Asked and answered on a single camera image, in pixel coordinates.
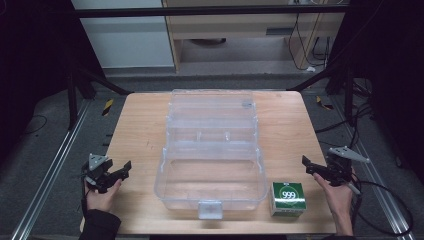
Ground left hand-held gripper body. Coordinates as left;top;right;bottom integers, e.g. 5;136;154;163
81;153;116;195

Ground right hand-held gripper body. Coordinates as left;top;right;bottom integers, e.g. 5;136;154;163
325;145;372;196

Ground person's left hand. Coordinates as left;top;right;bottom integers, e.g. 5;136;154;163
83;178;123;213

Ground person's right hand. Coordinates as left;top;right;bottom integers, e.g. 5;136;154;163
312;172;355;224

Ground green and white carton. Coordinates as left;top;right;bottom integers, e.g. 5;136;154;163
268;181;308;218

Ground yellow black striped tape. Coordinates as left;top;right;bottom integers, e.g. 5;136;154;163
315;95;335;112
101;98;115;117

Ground black metal stand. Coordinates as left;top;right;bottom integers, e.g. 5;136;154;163
66;63;134;132
285;65;356;127

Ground clear plastic storage box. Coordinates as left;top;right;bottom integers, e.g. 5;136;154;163
153;88;269;221

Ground black curtain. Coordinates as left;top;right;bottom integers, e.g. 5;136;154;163
0;0;105;168
327;0;424;186

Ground white cabinet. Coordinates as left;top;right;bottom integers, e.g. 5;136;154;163
70;0;176;70

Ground light wooden desk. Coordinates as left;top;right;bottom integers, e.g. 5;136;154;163
161;0;346;74

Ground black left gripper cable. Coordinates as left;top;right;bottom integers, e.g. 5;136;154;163
79;171;90;218

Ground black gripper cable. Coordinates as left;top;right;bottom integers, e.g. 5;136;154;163
348;173;415;238
79;171;90;218

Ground aluminium floor rail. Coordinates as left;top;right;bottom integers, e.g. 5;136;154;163
331;95;417;240
10;99;92;240

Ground black floor cable bundle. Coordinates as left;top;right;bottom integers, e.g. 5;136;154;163
314;77;376;150

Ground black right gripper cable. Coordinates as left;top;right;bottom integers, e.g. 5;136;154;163
348;173;415;238

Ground thin black floor cable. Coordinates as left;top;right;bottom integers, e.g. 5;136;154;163
19;114;49;137

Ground black hanging cables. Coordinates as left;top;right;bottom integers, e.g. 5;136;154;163
287;12;332;72

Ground black horizontal frame bar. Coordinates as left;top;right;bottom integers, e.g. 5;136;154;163
73;4;350;19

